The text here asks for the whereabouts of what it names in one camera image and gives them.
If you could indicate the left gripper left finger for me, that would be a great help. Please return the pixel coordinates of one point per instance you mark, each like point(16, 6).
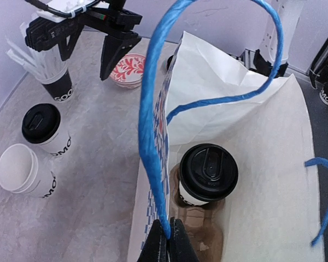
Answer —
point(155, 247)

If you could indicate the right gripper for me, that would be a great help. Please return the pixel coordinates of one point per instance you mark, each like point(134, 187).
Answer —
point(108, 17)

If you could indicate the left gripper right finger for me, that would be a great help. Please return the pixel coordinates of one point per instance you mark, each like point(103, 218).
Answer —
point(180, 248)

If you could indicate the brown cardboard cup carrier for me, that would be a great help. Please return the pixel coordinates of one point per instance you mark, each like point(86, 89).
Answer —
point(200, 222)

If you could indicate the white paper coffee cup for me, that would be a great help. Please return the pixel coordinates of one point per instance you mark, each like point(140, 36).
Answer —
point(58, 144)
point(190, 196)

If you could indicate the black coffee cup lid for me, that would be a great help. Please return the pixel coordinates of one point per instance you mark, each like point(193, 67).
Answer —
point(40, 123)
point(209, 169)

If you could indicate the blue checkered paper bag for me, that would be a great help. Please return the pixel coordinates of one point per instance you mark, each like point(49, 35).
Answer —
point(207, 97)

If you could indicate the red floral bowl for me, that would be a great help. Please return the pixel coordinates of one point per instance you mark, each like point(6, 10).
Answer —
point(128, 72)

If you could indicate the bundle of wrapped white straws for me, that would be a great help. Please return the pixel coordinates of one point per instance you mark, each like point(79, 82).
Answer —
point(42, 65)

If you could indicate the black cup holding straws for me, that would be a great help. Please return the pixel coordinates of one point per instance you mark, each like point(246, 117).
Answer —
point(59, 86)

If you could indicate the stack of black lids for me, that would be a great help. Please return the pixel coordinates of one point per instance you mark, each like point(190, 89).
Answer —
point(169, 61)

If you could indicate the stack of white paper cups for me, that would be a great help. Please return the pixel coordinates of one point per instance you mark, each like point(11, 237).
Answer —
point(21, 172)

